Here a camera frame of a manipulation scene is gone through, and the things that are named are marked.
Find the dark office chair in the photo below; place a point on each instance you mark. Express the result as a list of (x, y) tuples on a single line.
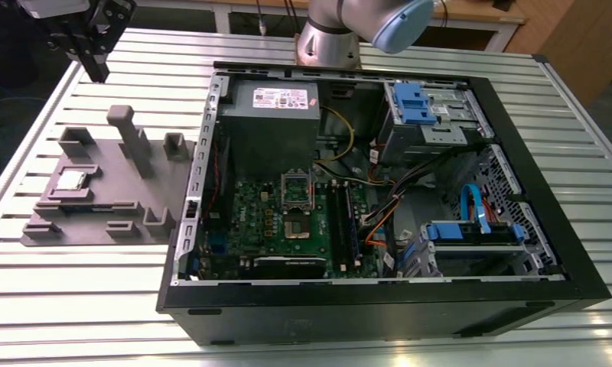
[(5, 57)]

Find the wooden cabinet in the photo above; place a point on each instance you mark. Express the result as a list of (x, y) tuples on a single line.
[(581, 38)]

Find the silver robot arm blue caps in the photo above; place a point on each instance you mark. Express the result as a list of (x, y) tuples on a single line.
[(330, 46)]

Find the black PC case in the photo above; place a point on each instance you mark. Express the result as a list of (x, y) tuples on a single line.
[(386, 313)]

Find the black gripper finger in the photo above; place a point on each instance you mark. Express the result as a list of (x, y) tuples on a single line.
[(73, 44), (114, 26)]

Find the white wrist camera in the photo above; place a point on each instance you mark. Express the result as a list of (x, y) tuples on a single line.
[(50, 8)]

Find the silver disk bay cage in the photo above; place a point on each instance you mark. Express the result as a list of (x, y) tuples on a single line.
[(489, 249)]

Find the grey parts rack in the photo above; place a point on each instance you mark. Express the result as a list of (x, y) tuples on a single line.
[(111, 172)]

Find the grey power supply unit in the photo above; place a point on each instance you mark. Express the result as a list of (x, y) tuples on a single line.
[(265, 130)]

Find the silver CPU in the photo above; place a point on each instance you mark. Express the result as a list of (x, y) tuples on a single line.
[(70, 180)]

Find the blue plastic drive bracket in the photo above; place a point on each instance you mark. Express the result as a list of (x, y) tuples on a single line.
[(413, 99)]

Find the thin metal locking lever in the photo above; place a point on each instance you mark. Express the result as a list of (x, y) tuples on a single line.
[(313, 195)]

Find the silver drive cage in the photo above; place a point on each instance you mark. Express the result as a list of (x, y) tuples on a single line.
[(438, 134)]

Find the black RAM slot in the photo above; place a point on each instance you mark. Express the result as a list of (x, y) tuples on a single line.
[(336, 229), (352, 229)]

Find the CPU socket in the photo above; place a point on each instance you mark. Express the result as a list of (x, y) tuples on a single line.
[(297, 229)]

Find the wooden desk white frame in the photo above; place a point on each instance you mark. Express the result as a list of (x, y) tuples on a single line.
[(489, 17)]

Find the green motherboard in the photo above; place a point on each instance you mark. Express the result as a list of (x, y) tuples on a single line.
[(249, 214)]

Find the black graphics card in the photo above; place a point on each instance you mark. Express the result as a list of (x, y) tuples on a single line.
[(285, 264)]

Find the hard disk in blue carrier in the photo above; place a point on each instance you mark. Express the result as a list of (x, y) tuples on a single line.
[(448, 231)]

